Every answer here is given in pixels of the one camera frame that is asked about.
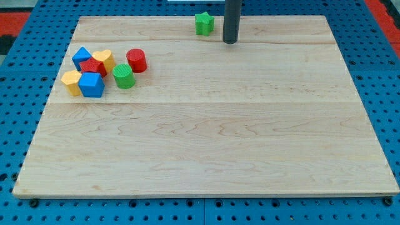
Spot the blue cube block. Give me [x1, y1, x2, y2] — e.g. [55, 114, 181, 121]
[78, 72, 104, 98]

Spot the light wooden board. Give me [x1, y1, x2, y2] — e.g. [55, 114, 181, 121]
[13, 16, 399, 199]

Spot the red cylinder block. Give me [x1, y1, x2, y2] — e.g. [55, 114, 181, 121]
[126, 48, 147, 73]

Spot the green cylinder block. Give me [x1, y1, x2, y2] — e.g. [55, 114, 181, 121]
[112, 64, 136, 89]

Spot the green star block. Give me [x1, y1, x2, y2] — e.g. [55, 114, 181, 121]
[195, 12, 214, 36]

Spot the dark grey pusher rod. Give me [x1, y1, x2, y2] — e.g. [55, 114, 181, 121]
[222, 0, 242, 44]

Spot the yellow heart block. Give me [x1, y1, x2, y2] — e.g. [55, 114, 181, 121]
[92, 49, 116, 73]

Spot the red star block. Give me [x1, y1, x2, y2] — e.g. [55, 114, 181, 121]
[79, 57, 108, 78]

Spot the blue triangular block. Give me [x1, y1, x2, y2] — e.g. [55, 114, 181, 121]
[72, 47, 91, 71]

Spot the yellow hexagon block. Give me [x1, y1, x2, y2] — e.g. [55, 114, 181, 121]
[61, 70, 82, 96]

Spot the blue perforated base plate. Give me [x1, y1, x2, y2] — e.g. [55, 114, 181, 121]
[1, 0, 399, 224]

